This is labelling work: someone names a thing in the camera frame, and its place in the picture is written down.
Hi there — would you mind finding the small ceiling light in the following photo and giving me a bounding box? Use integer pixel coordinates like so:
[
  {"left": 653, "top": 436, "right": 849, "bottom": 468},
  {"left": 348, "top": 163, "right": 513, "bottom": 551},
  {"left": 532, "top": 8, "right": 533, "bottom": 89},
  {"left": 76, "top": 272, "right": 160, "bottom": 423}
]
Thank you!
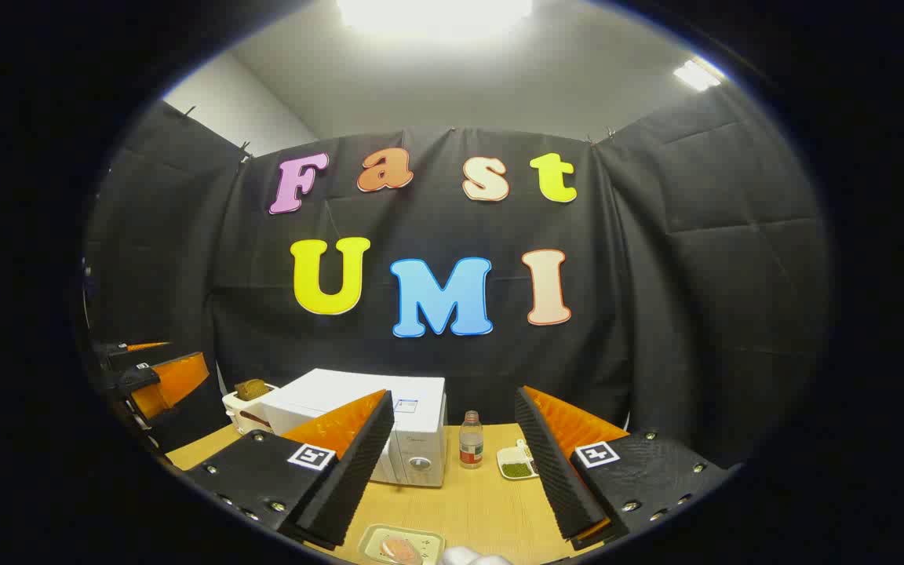
[{"left": 672, "top": 59, "right": 724, "bottom": 91}]

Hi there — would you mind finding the white divided plate with beans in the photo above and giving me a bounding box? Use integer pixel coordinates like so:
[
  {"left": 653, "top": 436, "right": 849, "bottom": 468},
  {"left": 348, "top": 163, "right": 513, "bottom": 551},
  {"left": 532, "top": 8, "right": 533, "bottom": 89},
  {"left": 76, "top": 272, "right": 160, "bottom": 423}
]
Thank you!
[{"left": 497, "top": 439, "right": 539, "bottom": 480}]

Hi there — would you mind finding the clear bottle with red label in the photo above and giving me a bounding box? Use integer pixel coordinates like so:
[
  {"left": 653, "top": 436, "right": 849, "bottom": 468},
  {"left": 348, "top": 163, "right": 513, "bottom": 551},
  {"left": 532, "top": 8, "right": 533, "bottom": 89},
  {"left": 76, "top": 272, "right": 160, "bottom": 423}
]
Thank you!
[{"left": 459, "top": 410, "right": 484, "bottom": 469}]

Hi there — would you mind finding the pink sliced meat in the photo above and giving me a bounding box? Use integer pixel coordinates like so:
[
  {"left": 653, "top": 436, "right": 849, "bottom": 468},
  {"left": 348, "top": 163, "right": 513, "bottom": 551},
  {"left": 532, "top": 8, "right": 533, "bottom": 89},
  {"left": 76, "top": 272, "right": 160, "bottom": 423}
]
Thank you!
[{"left": 380, "top": 537, "right": 424, "bottom": 564}]

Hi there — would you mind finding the small pale green food plate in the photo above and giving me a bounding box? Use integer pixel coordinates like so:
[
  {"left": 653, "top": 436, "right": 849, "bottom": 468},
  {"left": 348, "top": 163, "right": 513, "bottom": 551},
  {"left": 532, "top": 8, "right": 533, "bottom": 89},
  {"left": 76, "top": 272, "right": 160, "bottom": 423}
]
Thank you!
[{"left": 358, "top": 523, "right": 447, "bottom": 565}]

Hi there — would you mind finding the white microwave oven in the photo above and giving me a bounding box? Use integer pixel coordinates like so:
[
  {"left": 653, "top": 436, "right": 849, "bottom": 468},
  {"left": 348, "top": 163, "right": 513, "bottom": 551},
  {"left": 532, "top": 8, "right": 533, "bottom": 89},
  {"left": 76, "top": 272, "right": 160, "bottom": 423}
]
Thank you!
[{"left": 260, "top": 369, "right": 448, "bottom": 487}]

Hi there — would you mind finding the large ceiling light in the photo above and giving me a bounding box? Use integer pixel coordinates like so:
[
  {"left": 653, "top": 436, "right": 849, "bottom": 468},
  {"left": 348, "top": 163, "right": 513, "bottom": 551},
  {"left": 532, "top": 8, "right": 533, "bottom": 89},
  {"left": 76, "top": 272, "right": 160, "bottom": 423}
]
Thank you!
[{"left": 338, "top": 0, "right": 535, "bottom": 36}]

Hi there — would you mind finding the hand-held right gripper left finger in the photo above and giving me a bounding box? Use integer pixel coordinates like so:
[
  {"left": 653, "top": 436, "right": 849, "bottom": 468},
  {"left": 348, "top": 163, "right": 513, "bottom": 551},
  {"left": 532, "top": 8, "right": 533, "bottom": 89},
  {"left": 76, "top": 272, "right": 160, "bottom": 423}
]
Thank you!
[{"left": 184, "top": 390, "right": 395, "bottom": 550}]

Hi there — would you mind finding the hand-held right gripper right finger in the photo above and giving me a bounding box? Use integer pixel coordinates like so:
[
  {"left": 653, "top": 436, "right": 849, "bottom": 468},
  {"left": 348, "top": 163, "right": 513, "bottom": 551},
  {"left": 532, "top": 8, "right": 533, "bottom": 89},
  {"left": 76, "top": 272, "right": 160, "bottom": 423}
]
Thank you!
[{"left": 515, "top": 385, "right": 731, "bottom": 550}]

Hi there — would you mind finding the black backdrop cloth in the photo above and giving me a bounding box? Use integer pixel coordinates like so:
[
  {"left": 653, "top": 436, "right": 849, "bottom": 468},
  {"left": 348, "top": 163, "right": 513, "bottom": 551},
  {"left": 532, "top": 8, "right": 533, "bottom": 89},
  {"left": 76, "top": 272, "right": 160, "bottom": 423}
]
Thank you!
[{"left": 83, "top": 82, "right": 833, "bottom": 472}]

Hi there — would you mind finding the white toaster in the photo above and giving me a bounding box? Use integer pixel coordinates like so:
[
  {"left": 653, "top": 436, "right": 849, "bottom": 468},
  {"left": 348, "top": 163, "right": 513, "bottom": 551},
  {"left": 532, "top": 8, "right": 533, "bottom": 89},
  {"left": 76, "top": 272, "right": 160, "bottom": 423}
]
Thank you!
[{"left": 222, "top": 379, "right": 280, "bottom": 436}]

